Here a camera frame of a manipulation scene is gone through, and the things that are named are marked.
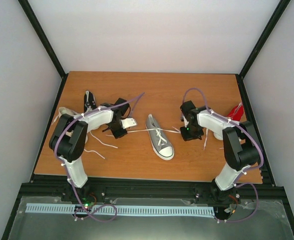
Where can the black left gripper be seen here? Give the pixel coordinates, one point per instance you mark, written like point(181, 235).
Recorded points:
point(117, 135)

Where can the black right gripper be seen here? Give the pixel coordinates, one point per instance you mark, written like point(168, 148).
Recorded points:
point(187, 137)

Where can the white lace of grey sneaker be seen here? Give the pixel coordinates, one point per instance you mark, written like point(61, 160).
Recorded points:
point(160, 133)

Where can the grey low-top sneaker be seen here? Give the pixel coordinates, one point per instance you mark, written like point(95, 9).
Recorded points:
point(166, 151)

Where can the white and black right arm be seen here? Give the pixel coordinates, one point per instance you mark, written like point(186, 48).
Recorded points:
point(241, 150)

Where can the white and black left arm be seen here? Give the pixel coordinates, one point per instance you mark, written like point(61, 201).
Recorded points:
point(69, 150)

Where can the white lace of red sneaker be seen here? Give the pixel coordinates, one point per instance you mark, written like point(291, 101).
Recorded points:
point(207, 140)

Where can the black high-top sneaker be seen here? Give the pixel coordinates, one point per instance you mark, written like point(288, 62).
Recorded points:
point(92, 101)

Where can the white lace of black sneaker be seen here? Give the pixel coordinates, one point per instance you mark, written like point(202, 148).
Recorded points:
point(86, 101)

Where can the red high-top sneaker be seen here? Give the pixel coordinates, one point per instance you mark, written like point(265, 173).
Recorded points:
point(236, 113)

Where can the white high-top sneaker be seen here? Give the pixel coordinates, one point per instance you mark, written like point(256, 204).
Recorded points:
point(64, 110)

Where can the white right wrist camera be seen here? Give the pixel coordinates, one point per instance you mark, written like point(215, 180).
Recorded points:
point(185, 121)

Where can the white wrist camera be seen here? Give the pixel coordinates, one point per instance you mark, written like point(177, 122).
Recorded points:
point(185, 121)
point(128, 123)

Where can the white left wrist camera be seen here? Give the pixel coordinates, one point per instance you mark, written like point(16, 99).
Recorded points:
point(128, 123)

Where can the light blue slotted cable duct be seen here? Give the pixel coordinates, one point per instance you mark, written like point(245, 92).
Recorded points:
point(123, 210)

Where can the black aluminium frame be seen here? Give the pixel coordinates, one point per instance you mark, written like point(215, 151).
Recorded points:
point(52, 186)

